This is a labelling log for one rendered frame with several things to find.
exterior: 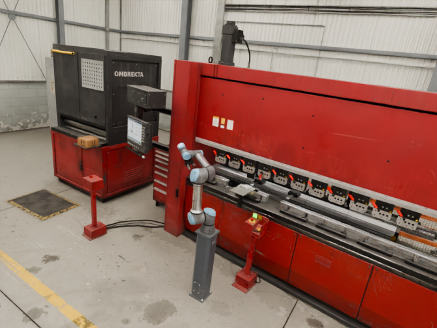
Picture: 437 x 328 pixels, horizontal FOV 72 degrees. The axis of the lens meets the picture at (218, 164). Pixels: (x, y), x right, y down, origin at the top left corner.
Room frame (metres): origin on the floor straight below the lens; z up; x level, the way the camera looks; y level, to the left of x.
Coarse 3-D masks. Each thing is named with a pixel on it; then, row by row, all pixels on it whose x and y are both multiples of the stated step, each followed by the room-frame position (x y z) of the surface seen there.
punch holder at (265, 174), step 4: (260, 164) 3.16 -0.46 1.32; (264, 164) 3.13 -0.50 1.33; (260, 168) 3.15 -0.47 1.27; (264, 168) 3.13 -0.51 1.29; (268, 168) 3.10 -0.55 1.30; (272, 168) 3.12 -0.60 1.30; (264, 172) 3.12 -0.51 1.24; (268, 172) 3.09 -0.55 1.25; (272, 172) 3.15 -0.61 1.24; (264, 176) 3.12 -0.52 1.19; (268, 176) 3.09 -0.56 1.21
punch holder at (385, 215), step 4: (376, 200) 2.49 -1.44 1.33; (380, 200) 2.47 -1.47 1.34; (376, 204) 2.48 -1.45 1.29; (380, 204) 2.46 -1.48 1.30; (384, 204) 2.45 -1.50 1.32; (388, 204) 2.44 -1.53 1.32; (392, 204) 2.41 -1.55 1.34; (376, 208) 2.48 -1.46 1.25; (380, 208) 2.46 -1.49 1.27; (384, 208) 2.44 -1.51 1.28; (388, 208) 2.42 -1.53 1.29; (392, 208) 2.41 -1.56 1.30; (372, 212) 2.48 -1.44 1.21; (376, 212) 2.47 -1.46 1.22; (380, 212) 2.45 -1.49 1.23; (384, 212) 2.43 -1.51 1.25; (388, 212) 2.42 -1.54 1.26; (392, 212) 2.42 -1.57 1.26; (376, 216) 2.46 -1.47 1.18; (380, 216) 2.44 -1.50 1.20; (384, 216) 2.43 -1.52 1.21; (388, 216) 2.41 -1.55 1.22; (384, 220) 2.42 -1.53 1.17; (388, 220) 2.41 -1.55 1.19
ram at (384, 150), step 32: (224, 96) 3.49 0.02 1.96; (256, 96) 3.26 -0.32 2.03; (288, 96) 3.06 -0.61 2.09; (320, 96) 2.88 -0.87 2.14; (224, 128) 3.46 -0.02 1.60; (256, 128) 3.23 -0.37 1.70; (288, 128) 3.02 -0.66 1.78; (320, 128) 2.85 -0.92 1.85; (352, 128) 2.69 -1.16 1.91; (384, 128) 2.55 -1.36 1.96; (416, 128) 2.42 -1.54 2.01; (256, 160) 3.19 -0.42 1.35; (288, 160) 2.99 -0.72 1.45; (320, 160) 2.81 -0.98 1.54; (352, 160) 2.65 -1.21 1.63; (384, 160) 2.51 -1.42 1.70; (416, 160) 2.38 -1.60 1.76; (384, 192) 2.46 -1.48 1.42; (416, 192) 2.34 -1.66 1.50
